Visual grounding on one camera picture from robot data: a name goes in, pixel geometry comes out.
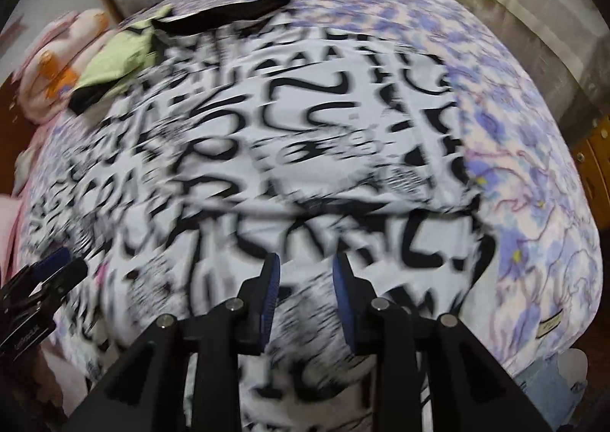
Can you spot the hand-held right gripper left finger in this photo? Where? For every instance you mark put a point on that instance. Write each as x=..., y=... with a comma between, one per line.
x=269, y=289

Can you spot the white black-printed shirt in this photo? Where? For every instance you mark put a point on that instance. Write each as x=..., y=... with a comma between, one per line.
x=286, y=151

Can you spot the black garment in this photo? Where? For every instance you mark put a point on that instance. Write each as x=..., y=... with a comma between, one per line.
x=90, y=97

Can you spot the purple floral bedsheet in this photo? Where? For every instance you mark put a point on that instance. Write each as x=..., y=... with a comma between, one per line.
x=514, y=136

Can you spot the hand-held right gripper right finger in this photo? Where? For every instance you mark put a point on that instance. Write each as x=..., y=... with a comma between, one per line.
x=344, y=294

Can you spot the pink blanket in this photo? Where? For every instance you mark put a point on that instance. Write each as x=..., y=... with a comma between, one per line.
x=8, y=232

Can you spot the brown wooden headboard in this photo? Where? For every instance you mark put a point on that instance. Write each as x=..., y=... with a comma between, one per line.
x=12, y=127

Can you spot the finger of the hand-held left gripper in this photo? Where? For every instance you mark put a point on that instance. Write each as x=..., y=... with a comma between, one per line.
x=69, y=277
x=53, y=263

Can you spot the beige covered furniture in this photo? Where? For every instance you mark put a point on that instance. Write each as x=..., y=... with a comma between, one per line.
x=514, y=8

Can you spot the wooden cabinet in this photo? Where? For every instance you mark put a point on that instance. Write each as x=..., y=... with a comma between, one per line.
x=593, y=156

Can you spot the light blue cloth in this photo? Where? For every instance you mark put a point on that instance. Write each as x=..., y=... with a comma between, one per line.
x=548, y=382

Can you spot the pink orange quilt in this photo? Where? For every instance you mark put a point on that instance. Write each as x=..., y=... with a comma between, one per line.
x=52, y=60

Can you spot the light green garment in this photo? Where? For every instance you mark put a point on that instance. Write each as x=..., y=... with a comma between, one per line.
x=121, y=51

